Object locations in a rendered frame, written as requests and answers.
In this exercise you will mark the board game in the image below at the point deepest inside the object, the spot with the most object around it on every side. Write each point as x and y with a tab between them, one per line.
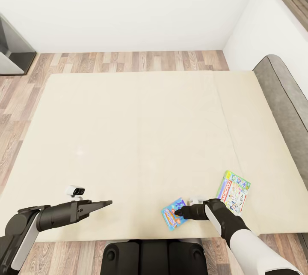
173	221
233	192

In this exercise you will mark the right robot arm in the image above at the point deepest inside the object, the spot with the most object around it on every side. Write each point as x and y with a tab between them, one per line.
253	255

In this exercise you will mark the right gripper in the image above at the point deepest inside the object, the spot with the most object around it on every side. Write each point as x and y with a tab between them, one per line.
189	212

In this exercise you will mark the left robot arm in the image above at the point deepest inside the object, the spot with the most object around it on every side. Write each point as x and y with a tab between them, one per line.
24	227

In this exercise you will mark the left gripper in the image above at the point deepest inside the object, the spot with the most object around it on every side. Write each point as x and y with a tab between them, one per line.
74	211

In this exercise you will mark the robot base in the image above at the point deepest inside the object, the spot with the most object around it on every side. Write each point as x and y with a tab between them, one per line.
154	257

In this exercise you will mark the bed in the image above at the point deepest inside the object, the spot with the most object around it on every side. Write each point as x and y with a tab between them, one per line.
145	139

